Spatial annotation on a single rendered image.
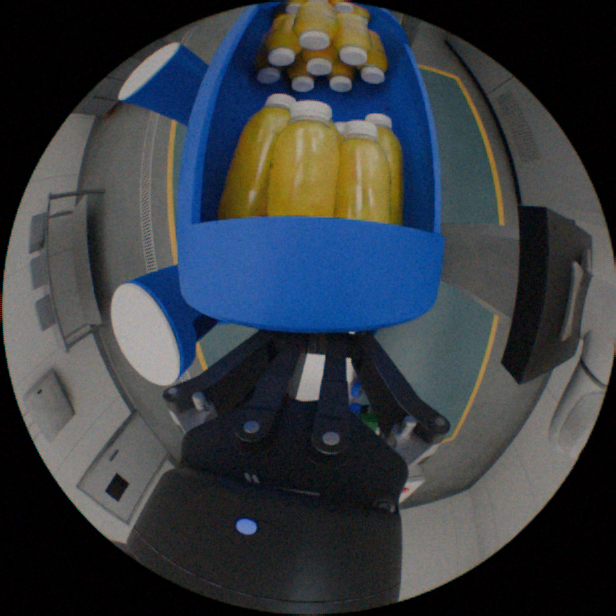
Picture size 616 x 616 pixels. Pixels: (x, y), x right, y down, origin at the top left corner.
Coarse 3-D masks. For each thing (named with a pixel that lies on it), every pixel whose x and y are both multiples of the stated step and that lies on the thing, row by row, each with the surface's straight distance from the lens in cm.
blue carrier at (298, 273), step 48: (288, 0) 37; (240, 48) 48; (384, 48) 53; (240, 96) 41; (336, 96) 48; (384, 96) 43; (192, 144) 18; (432, 144) 27; (192, 192) 16; (432, 192) 26; (192, 240) 15; (240, 240) 12; (288, 240) 11; (336, 240) 11; (384, 240) 12; (432, 240) 16; (192, 288) 16; (240, 288) 12; (288, 288) 11; (336, 288) 11; (384, 288) 13; (432, 288) 17
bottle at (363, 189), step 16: (352, 144) 24; (368, 144) 24; (352, 160) 23; (368, 160) 23; (384, 160) 24; (352, 176) 22; (368, 176) 22; (384, 176) 23; (352, 192) 22; (368, 192) 22; (384, 192) 23; (336, 208) 23; (352, 208) 22; (368, 208) 22; (384, 208) 23
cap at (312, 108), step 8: (296, 104) 23; (304, 104) 22; (312, 104) 22; (320, 104) 23; (296, 112) 23; (304, 112) 22; (312, 112) 22; (320, 112) 22; (328, 112) 23; (328, 120) 23
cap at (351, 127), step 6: (348, 126) 26; (354, 126) 26; (360, 126) 26; (366, 126) 26; (372, 126) 27; (348, 132) 26; (354, 132) 26; (360, 132) 26; (366, 132) 26; (372, 132) 26
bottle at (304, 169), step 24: (312, 120) 22; (288, 144) 20; (312, 144) 20; (336, 144) 22; (288, 168) 19; (312, 168) 19; (336, 168) 21; (288, 192) 19; (312, 192) 19; (336, 192) 22; (312, 216) 19
